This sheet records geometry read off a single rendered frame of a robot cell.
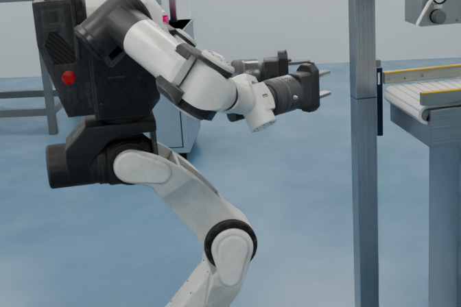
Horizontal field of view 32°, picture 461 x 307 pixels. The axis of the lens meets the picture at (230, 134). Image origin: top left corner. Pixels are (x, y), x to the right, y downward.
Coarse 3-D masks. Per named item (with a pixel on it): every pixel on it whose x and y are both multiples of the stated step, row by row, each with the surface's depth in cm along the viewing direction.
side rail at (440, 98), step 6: (456, 90) 205; (420, 96) 205; (426, 96) 204; (432, 96) 204; (438, 96) 204; (444, 96) 205; (450, 96) 205; (456, 96) 205; (420, 102) 205; (426, 102) 204; (432, 102) 205; (438, 102) 205; (444, 102) 205; (450, 102) 205; (456, 102) 206
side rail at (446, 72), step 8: (400, 72) 230; (408, 72) 230; (416, 72) 231; (424, 72) 231; (432, 72) 232; (440, 72) 232; (448, 72) 232; (456, 72) 233; (384, 80) 230; (392, 80) 230; (400, 80) 231; (408, 80) 231; (416, 80) 231
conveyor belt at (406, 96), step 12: (396, 84) 231; (408, 84) 230; (420, 84) 229; (432, 84) 228; (444, 84) 227; (456, 84) 226; (384, 96) 230; (396, 96) 222; (408, 96) 217; (408, 108) 213; (420, 108) 207; (420, 120) 207
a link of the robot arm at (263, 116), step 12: (252, 84) 187; (264, 84) 189; (276, 84) 190; (264, 96) 188; (276, 96) 190; (288, 96) 191; (264, 108) 186; (276, 108) 191; (252, 120) 186; (264, 120) 185
